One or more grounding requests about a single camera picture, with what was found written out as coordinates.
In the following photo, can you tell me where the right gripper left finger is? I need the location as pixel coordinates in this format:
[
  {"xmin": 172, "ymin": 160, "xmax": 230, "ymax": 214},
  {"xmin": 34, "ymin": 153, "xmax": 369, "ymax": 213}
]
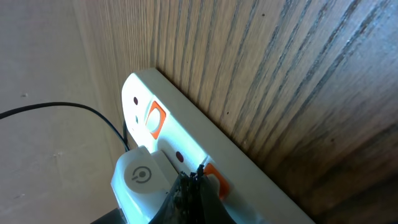
[{"xmin": 149, "ymin": 172, "xmax": 195, "ymax": 224}]

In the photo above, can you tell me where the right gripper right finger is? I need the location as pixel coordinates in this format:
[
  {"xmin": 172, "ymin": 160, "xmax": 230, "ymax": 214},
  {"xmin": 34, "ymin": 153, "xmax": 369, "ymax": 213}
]
[{"xmin": 192, "ymin": 165, "xmax": 236, "ymax": 224}]

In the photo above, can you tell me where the black USB charging cable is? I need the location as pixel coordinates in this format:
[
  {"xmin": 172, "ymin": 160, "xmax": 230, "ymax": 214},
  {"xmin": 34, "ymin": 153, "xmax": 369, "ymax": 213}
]
[{"xmin": 0, "ymin": 101, "xmax": 131, "ymax": 152}]

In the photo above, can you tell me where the white charger plug adapter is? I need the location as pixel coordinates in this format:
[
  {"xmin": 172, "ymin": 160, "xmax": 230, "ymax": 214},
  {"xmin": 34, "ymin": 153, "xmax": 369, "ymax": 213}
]
[{"xmin": 111, "ymin": 146, "xmax": 178, "ymax": 223}]

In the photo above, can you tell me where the white power strip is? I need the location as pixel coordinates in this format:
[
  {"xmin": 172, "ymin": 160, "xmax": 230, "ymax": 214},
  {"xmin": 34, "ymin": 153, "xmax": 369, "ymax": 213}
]
[{"xmin": 121, "ymin": 68, "xmax": 312, "ymax": 223}]

